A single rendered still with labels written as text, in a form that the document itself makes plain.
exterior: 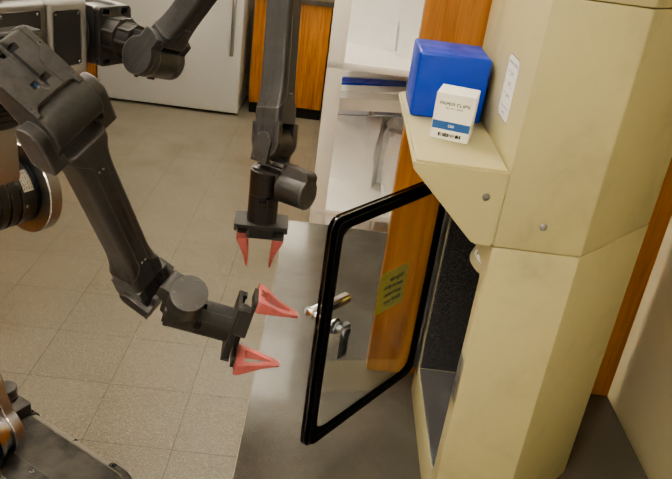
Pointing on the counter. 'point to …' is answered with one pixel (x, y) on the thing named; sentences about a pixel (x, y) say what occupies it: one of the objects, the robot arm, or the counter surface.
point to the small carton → (454, 113)
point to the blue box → (445, 73)
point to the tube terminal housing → (555, 225)
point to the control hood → (460, 174)
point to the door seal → (333, 304)
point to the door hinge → (431, 289)
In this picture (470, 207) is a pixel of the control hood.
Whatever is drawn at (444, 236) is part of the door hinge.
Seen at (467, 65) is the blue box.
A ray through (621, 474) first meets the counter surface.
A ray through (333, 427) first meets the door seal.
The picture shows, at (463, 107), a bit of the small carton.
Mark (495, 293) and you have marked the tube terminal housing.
